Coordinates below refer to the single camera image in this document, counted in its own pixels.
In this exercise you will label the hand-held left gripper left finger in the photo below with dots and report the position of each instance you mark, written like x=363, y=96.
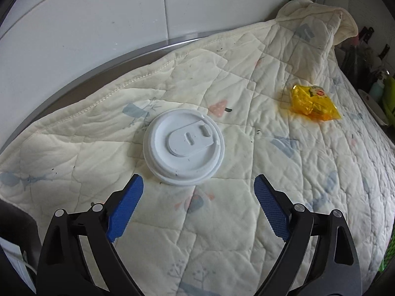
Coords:
x=125, y=209

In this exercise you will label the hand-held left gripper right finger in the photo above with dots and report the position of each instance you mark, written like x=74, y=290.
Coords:
x=271, y=206

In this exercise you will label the white plastic cup lid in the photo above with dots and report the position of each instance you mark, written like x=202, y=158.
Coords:
x=185, y=160

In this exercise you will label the green plastic basket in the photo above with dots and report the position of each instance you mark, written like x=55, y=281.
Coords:
x=385, y=262

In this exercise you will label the cream quilted blanket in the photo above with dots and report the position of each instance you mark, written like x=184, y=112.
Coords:
x=247, y=160

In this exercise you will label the yellow snack wrapper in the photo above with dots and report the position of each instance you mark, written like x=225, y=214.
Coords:
x=311, y=106

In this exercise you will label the white bowl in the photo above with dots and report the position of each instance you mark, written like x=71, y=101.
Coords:
x=372, y=106

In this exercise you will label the teal plastic container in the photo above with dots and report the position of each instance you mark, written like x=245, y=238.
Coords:
x=376, y=89

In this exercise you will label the pink plastic item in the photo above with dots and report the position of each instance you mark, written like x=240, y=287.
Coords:
x=355, y=40

